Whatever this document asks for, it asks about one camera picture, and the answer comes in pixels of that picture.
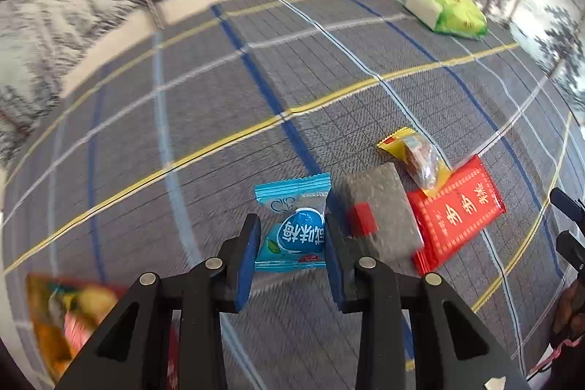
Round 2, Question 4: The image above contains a pink ribbon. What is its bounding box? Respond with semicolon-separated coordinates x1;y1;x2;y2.
530;336;585;373

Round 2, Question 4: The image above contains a blue candy packet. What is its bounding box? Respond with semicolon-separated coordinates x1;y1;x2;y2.
254;173;332;272

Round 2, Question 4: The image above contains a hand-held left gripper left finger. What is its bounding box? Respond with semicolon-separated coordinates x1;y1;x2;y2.
55;213;262;390

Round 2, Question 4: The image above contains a person's right hand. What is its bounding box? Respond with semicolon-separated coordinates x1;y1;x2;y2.
552;279;585;342

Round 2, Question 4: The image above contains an ink-painted folding screen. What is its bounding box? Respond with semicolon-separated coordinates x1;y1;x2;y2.
0;0;585;171

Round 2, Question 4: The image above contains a red tin box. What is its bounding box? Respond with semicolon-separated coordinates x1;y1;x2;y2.
25;273;180;388

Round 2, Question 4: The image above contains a dark grey block packet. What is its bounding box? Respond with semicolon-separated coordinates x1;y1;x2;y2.
343;163;425;263

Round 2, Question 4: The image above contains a small yellow candy packet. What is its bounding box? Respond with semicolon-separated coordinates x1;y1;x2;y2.
375;127;453;196

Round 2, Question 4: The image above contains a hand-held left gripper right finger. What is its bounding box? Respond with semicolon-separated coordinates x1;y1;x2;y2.
324;212;533;390

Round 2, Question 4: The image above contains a flat red snack packet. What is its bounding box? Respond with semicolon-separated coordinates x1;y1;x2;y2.
406;155;507;276

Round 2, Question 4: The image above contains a green snack packet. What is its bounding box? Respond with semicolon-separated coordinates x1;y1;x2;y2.
404;0;488;40

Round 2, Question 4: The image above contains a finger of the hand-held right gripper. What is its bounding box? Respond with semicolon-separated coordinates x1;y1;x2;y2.
555;230;585;281
550;186;585;223

